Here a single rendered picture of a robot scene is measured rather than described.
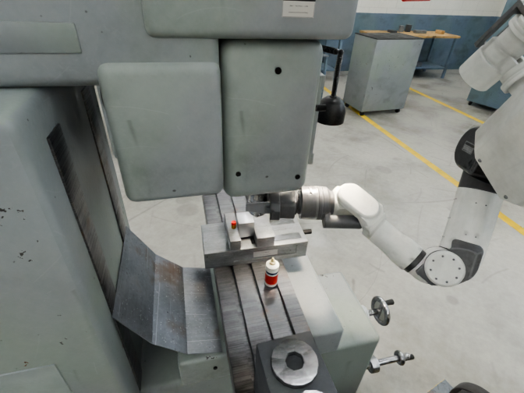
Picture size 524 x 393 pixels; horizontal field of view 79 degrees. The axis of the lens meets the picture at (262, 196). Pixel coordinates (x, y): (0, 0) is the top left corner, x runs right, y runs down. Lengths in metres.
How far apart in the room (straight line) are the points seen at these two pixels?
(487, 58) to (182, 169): 0.57
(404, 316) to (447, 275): 1.52
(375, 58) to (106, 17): 4.72
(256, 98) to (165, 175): 0.22
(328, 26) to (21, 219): 0.55
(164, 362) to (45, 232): 0.69
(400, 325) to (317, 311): 1.21
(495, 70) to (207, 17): 0.49
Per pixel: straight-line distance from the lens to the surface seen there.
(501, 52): 0.70
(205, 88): 0.56
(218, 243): 1.07
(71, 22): 0.56
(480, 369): 2.31
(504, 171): 0.68
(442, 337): 2.32
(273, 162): 0.66
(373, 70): 5.16
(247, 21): 0.55
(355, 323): 1.26
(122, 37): 0.55
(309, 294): 1.14
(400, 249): 0.82
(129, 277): 0.94
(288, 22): 0.56
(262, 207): 0.80
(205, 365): 1.02
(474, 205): 0.83
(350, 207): 0.80
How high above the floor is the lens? 1.71
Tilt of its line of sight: 34 degrees down
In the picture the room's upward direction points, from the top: 3 degrees clockwise
